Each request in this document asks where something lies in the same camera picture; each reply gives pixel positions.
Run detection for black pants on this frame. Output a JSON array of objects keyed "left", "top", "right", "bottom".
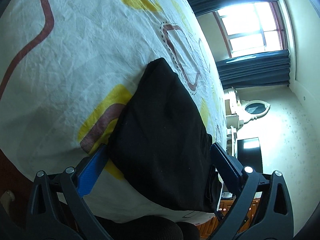
[{"left": 107, "top": 58, "right": 221, "bottom": 213}]

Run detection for white dresser with oval mirror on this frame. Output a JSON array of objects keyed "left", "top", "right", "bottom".
[{"left": 224, "top": 87, "right": 271, "bottom": 157}]

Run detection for orange wooden cabinet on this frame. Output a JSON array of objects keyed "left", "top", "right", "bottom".
[{"left": 195, "top": 191, "right": 262, "bottom": 239}]

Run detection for dark blue lower curtain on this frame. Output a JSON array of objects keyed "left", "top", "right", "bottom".
[{"left": 216, "top": 50, "right": 291, "bottom": 89}]

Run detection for white patterned bed sheet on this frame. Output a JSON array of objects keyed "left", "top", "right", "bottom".
[{"left": 0, "top": 0, "right": 228, "bottom": 227}]

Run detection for bright window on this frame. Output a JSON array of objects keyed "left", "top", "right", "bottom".
[{"left": 213, "top": 2, "right": 288, "bottom": 60}]

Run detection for black wall television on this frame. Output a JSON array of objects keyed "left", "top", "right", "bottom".
[{"left": 237, "top": 137, "right": 263, "bottom": 173}]

